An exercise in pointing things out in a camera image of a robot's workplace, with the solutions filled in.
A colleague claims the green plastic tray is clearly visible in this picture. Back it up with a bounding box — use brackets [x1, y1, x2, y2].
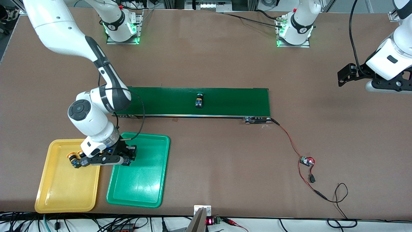
[106, 132, 170, 208]

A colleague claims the yellow plastic tray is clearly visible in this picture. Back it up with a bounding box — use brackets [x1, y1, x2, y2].
[34, 139, 103, 214]

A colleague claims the green conveyor belt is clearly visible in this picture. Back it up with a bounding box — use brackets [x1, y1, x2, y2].
[113, 86, 272, 125]

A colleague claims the red clip lead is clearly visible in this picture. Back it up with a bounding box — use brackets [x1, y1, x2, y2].
[222, 218, 250, 232]

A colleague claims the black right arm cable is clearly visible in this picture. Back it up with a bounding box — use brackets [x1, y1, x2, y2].
[98, 72, 145, 141]

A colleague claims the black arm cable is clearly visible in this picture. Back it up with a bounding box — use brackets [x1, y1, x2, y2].
[349, 0, 368, 71]
[98, 72, 145, 141]

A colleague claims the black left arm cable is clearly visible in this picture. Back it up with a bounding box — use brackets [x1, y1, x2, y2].
[349, 0, 368, 71]

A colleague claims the red conveyor power cable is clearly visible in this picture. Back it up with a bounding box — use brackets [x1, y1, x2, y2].
[272, 119, 329, 201]

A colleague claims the tangled black cable bundle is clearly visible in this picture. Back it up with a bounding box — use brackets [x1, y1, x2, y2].
[0, 211, 193, 232]

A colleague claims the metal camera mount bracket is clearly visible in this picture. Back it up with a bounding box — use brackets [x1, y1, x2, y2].
[186, 205, 213, 232]

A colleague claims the black cable on tabletop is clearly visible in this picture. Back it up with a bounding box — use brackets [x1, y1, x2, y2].
[222, 9, 284, 28]

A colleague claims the thin black looped cable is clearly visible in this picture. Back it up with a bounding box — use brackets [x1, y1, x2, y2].
[314, 183, 358, 228]

